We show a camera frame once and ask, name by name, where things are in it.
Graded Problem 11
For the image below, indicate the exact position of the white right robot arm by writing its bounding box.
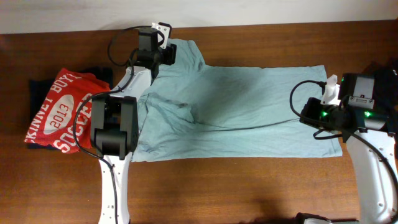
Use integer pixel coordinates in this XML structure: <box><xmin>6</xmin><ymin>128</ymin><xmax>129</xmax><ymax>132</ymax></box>
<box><xmin>298</xmin><ymin>95</ymin><xmax>397</xmax><ymax>223</ymax></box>

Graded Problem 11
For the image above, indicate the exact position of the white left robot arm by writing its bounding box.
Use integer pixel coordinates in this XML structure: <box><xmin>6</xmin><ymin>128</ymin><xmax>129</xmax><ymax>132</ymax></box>
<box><xmin>90</xmin><ymin>44</ymin><xmax>177</xmax><ymax>223</ymax></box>

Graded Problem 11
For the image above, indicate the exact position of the black crumpled clothes pile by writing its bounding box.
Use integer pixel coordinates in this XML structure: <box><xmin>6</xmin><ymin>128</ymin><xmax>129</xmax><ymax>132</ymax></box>
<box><xmin>364</xmin><ymin>58</ymin><xmax>397</xmax><ymax>106</ymax></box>

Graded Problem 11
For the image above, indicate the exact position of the light blue t-shirt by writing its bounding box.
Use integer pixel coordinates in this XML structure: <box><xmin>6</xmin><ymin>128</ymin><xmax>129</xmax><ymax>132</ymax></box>
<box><xmin>132</xmin><ymin>39</ymin><xmax>342</xmax><ymax>162</ymax></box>

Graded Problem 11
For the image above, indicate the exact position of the red folded soccer t-shirt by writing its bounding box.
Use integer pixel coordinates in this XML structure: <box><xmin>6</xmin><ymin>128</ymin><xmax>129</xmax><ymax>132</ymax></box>
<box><xmin>24</xmin><ymin>68</ymin><xmax>110</xmax><ymax>154</ymax></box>

